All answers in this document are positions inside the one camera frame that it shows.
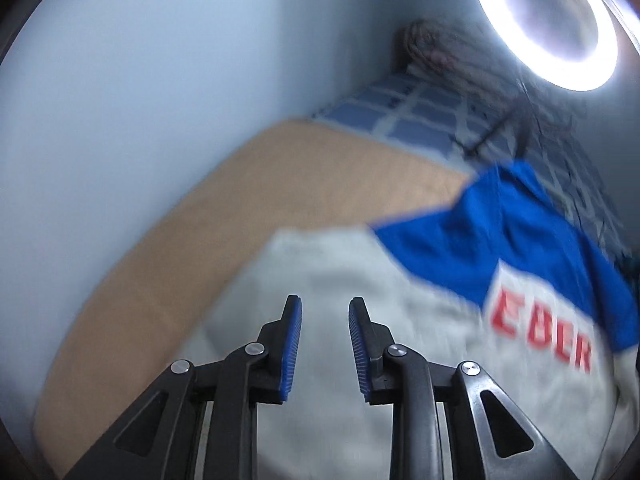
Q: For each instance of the white ring light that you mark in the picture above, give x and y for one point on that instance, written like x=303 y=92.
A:
x=569 y=43

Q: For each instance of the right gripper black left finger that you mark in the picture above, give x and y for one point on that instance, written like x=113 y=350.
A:
x=276 y=369

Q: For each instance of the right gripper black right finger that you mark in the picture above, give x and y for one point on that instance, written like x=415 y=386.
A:
x=369 y=343

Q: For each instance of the grey and blue work jacket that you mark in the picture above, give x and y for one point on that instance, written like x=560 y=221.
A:
x=514 y=355

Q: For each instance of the blue plaid bed sheet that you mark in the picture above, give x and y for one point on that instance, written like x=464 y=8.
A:
x=425 y=118

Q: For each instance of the tan bed blanket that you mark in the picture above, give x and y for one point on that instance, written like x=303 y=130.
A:
x=297 y=174

